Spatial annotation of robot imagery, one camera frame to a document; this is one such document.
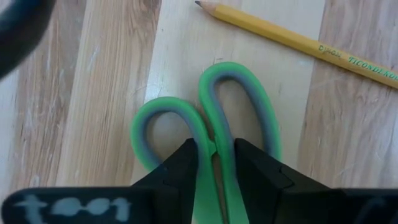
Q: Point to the yellow wooden pencil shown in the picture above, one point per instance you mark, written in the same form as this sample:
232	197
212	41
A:
280	31

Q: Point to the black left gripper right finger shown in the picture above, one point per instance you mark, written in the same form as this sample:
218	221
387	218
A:
264	186

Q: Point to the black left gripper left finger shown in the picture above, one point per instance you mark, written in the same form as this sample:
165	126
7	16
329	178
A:
174	174

